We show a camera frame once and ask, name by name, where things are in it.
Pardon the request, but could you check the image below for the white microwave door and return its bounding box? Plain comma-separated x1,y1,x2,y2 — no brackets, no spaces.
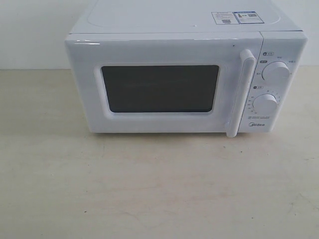
65,32,264,137

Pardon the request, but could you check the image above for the white microwave oven body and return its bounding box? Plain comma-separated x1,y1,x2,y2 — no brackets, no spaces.
67,0,307,134

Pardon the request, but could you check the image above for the lower white control knob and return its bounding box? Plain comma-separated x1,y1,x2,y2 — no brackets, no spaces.
252,94,278,116

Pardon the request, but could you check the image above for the white control knob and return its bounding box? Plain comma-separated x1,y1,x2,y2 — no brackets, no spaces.
252,94,278,116
262,61,291,83

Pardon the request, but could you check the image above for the upper white control knob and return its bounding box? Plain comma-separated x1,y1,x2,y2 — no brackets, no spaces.
262,61,291,83

